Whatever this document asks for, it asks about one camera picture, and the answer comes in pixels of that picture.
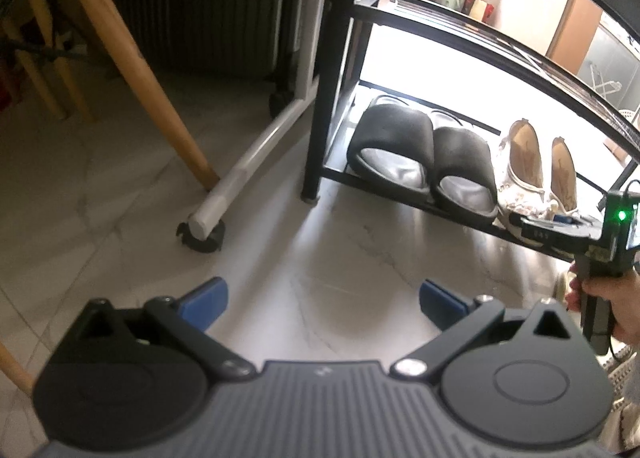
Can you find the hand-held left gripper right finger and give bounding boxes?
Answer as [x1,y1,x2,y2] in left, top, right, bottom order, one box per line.
[391,279,583,381]

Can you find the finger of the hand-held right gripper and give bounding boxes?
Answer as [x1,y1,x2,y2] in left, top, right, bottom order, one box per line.
[510,214,603,251]

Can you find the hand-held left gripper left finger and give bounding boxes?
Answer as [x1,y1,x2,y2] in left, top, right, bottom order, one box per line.
[70,277,256,381]

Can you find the beige embroidered shoe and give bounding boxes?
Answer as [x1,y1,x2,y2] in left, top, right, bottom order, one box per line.
[547,137,583,223]
[496,119,547,226]

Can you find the black metal shoe rack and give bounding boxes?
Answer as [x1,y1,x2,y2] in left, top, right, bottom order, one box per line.
[300,0,640,263]

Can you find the person's right hand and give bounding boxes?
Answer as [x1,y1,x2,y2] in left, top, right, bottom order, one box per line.
[567,268,640,344]

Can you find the black slide sandal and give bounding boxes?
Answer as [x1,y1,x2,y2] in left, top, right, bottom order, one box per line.
[347,95,435,196]
[429,110,499,217]

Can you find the white tube stand leg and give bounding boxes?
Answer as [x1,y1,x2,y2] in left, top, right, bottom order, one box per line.
[192,75,321,241]

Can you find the cream woven slipper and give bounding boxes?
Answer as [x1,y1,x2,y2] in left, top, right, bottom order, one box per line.
[607,343,640,384]

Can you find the white folding drying rack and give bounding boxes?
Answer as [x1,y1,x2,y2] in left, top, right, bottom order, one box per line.
[587,62,621,98]

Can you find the wooden door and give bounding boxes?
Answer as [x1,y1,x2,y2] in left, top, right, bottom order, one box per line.
[545,0,603,73]

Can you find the wooden chair leg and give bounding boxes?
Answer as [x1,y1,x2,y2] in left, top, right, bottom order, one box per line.
[0,340,36,399]
[50,55,96,125]
[52,0,221,193]
[15,38,67,119]

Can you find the red bag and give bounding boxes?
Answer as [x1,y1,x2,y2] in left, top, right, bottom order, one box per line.
[467,0,496,21]

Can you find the dark ribbed panel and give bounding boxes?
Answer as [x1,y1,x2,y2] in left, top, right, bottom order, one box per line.
[107,0,286,83]

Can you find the black cable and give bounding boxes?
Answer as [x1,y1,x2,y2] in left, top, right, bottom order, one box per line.
[597,179,640,211]

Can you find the white metal stand frame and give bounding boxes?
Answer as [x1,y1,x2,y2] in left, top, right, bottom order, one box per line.
[287,0,321,106]

